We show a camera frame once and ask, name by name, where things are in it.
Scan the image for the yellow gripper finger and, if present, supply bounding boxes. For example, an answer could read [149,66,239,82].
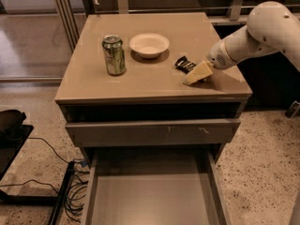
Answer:
[183,61,213,85]

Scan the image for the black rxbar chocolate wrapper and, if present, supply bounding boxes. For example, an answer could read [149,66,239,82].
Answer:
[175,56,196,74]

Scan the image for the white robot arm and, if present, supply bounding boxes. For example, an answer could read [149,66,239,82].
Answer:
[176,1,300,86]

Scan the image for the closed top drawer front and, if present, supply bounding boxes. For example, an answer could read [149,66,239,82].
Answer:
[66,119,240,147]

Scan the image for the grey drawer cabinet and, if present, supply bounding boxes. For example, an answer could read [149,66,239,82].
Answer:
[54,12,253,225]

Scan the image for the open middle drawer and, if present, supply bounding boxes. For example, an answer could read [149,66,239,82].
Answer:
[81,147,232,225]

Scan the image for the white paper bowl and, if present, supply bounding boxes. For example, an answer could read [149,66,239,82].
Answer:
[129,33,170,59]

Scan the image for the green soda can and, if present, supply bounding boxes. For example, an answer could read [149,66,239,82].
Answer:
[102,35,126,76]

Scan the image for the dark object on floor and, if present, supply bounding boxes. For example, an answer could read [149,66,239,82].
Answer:
[285,101,300,118]

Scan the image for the black stand with base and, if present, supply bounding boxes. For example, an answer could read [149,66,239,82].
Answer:
[0,112,70,225]

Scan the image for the black cable on floor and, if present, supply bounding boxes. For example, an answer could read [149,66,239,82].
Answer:
[0,136,74,195]

